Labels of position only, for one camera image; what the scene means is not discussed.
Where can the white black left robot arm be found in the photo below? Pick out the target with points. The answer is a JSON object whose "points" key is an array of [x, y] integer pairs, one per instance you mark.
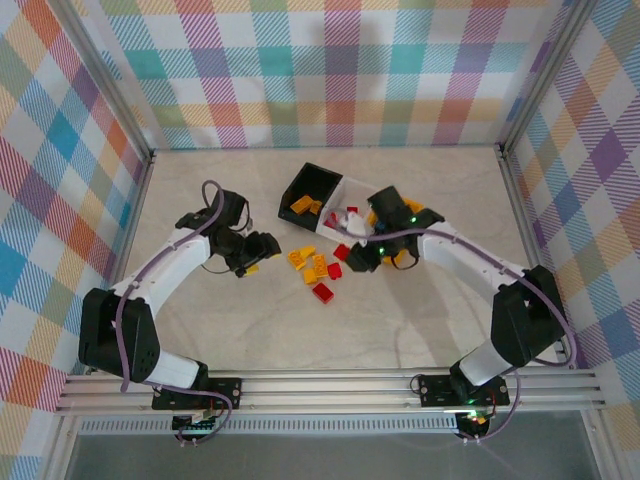
{"points": [[117, 340]]}

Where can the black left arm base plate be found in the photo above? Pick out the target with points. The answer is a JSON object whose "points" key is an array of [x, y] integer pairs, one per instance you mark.
{"points": [[227, 392]]}

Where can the aluminium mounting rail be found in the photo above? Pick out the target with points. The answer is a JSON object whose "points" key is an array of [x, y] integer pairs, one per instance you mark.
{"points": [[325, 392]]}

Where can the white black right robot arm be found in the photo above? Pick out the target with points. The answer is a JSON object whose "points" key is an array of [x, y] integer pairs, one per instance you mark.
{"points": [[525, 320]]}

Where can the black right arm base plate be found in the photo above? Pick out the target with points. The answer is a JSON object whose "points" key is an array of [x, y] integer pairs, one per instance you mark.
{"points": [[435, 392]]}

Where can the black plastic bin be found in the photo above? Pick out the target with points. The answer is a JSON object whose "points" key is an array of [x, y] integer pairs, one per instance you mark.
{"points": [[305, 180]]}

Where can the aluminium frame post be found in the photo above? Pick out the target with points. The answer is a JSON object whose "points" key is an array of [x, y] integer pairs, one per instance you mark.
{"points": [[110, 85], [544, 75]]}

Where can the aluminium table edge rail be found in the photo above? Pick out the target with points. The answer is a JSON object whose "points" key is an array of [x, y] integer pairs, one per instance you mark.
{"points": [[530, 235], [125, 240]]}

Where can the red lego brick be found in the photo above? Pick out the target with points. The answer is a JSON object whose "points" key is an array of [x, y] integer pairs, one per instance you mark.
{"points": [[341, 253], [324, 292], [333, 219], [352, 209]]}

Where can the white plastic bin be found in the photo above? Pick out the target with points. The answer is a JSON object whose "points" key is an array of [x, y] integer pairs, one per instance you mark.
{"points": [[350, 192]]}

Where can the yellow plastic bin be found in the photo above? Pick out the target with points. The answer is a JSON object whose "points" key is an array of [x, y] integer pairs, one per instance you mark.
{"points": [[412, 205]]}

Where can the yellow lego brick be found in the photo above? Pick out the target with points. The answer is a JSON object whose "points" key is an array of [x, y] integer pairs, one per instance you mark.
{"points": [[316, 207], [320, 265], [310, 275], [301, 204], [296, 259], [251, 270]]}

